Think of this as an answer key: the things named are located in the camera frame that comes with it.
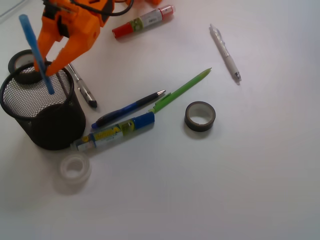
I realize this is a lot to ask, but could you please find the black mesh pen holder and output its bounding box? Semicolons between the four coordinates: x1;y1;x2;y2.
0;63;86;151

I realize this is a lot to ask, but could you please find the dark tape roll behind holder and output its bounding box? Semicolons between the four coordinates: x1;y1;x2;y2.
8;49;42;85

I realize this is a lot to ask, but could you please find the blue cap marker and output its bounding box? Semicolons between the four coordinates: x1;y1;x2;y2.
70;112;155;152

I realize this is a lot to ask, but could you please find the green mechanical pencil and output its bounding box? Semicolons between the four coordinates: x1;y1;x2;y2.
148;68;212;114

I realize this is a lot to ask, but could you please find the black cable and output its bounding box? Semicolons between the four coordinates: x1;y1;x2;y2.
72;0;136;17

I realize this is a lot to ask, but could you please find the white pen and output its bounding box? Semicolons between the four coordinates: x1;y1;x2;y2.
209;24;242;85

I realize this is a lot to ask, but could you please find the light blue pen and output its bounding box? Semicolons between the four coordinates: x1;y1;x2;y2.
18;14;55;95

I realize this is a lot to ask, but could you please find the silver pen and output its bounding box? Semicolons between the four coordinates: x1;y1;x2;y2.
67;63;98;109

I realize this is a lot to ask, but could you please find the clear tape roll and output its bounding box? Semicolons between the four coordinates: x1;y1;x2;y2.
58;152;92;185

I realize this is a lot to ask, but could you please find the dark blue ballpoint pen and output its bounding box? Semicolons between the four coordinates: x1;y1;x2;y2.
91;90;166;129

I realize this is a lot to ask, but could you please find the red cap marker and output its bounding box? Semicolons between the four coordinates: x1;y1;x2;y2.
112;4;176;39

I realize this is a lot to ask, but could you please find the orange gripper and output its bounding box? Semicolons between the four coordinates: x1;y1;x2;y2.
37;0;109;76

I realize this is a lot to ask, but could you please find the dark brown tape roll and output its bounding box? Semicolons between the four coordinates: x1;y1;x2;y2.
184;101;216;133

